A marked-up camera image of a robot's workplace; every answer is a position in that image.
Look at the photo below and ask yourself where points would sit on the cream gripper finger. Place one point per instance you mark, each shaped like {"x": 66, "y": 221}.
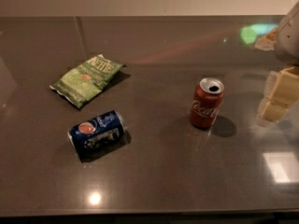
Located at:
{"x": 280, "y": 93}

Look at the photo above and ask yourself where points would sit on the blue pepsi can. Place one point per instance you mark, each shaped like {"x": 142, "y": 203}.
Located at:
{"x": 96, "y": 133}

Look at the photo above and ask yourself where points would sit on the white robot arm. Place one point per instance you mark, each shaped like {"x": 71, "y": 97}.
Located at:
{"x": 284, "y": 41}

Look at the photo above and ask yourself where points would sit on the red coca-cola can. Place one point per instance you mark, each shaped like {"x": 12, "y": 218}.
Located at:
{"x": 206, "y": 102}

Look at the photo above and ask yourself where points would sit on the green kettle chips bag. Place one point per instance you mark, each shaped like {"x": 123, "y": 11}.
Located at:
{"x": 84, "y": 82}

